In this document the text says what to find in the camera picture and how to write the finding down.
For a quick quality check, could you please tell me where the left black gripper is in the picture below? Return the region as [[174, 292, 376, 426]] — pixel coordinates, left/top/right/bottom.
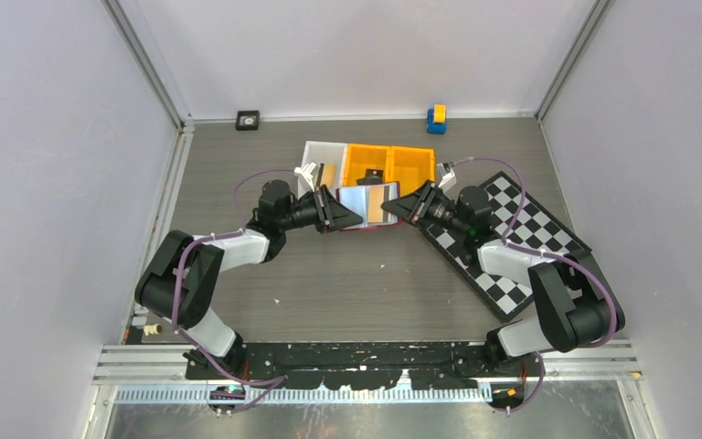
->
[[279, 185, 362, 234]]

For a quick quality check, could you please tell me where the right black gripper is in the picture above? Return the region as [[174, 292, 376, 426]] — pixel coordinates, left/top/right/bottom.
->
[[381, 180, 468, 238]]

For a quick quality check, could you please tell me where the red card holder wallet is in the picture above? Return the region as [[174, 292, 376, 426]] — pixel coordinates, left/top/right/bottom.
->
[[336, 182, 401, 231]]

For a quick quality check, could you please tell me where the orange gold credit card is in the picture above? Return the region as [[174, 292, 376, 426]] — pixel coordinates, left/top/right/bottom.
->
[[318, 163, 336, 187]]

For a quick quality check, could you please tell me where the dark grey credit card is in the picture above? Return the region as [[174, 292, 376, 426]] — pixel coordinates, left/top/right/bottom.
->
[[356, 168, 384, 186]]

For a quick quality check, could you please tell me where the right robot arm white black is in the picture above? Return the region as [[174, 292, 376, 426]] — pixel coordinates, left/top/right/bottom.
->
[[381, 181, 624, 376]]

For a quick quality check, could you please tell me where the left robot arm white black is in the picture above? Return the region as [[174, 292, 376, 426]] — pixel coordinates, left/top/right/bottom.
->
[[134, 179, 363, 379]]

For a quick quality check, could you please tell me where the orange bin with cards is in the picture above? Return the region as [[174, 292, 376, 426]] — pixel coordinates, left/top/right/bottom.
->
[[342, 143, 391, 187]]

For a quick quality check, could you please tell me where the empty orange bin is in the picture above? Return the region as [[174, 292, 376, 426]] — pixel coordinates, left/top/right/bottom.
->
[[385, 145, 435, 195]]

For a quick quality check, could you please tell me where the white plastic bin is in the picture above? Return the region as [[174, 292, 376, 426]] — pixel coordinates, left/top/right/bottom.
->
[[293, 141, 348, 197]]

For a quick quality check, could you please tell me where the blue yellow toy block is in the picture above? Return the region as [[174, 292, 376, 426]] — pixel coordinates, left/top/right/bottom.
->
[[426, 104, 447, 134]]

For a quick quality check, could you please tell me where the black white checkerboard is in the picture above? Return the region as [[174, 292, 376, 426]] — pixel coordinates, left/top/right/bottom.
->
[[420, 171, 589, 322]]

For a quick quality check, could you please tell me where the small black square box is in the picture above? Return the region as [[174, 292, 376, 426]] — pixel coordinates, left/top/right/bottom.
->
[[235, 110, 261, 132]]

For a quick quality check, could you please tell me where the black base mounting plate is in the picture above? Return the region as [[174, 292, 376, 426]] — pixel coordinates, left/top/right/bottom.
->
[[183, 341, 544, 391]]

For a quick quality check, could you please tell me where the small beige spool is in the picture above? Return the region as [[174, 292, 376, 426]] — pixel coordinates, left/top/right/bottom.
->
[[142, 324, 163, 337]]

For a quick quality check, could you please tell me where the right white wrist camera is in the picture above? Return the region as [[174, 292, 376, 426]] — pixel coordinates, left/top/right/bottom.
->
[[436, 162, 457, 193]]

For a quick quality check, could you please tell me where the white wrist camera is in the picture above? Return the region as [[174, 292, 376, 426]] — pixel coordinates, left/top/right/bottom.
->
[[293, 162, 323, 198], [436, 162, 457, 193]]

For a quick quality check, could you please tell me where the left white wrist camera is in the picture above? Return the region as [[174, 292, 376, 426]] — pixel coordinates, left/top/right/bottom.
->
[[293, 162, 323, 198]]

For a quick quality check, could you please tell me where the aluminium rail frame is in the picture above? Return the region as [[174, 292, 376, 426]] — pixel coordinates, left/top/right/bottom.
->
[[93, 340, 643, 406]]

